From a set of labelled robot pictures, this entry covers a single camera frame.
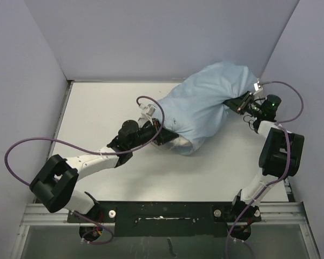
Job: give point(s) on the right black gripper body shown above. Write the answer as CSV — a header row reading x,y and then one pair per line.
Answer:
x,y
245,103

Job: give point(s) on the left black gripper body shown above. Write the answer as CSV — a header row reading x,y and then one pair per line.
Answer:
x,y
159,140

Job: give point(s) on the white pillow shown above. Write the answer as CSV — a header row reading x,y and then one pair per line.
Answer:
x,y
179,145

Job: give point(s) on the light blue pillowcase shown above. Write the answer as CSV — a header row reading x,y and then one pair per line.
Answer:
x,y
195,108

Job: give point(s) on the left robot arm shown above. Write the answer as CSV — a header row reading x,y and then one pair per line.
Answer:
x,y
54,185

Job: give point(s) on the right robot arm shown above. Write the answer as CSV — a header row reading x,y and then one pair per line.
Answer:
x,y
280,156

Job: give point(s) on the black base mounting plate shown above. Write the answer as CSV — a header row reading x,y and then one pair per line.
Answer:
x,y
172,219

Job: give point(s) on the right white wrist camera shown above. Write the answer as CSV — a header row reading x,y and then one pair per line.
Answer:
x,y
259,90

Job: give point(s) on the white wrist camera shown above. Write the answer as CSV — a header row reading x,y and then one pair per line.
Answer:
x,y
146,114
259,90

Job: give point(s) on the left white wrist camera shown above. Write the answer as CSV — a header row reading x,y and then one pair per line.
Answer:
x,y
146,114

